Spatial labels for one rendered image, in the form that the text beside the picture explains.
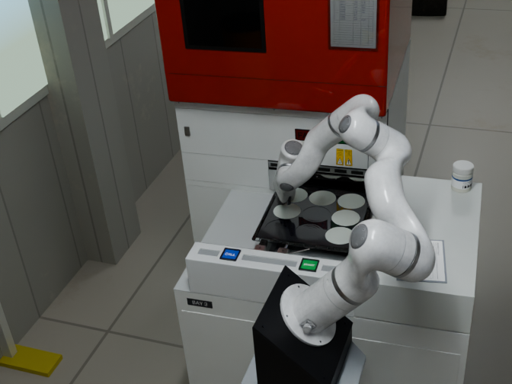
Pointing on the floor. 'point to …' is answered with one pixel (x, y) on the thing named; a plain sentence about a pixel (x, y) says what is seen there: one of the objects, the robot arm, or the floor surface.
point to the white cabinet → (238, 355)
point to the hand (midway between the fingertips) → (282, 200)
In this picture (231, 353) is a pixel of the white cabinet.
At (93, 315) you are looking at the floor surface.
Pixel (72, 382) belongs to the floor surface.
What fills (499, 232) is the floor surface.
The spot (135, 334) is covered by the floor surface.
